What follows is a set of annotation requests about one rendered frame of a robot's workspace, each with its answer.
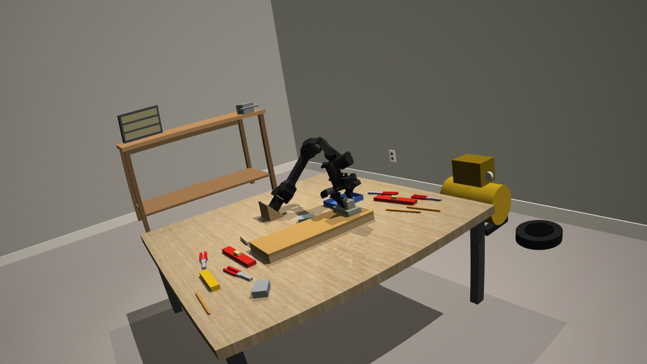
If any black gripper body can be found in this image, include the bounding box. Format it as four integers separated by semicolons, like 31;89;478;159
320;171;361;199

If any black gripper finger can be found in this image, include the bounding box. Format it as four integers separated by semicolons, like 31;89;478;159
330;192;345;208
344;187;355;199

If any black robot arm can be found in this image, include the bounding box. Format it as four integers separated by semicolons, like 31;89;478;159
268;137;357;213

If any blue rectangular tray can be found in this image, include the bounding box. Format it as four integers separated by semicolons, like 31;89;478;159
323;192;364;208

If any orange panel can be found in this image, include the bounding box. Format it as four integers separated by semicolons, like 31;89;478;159
249;208;375;263

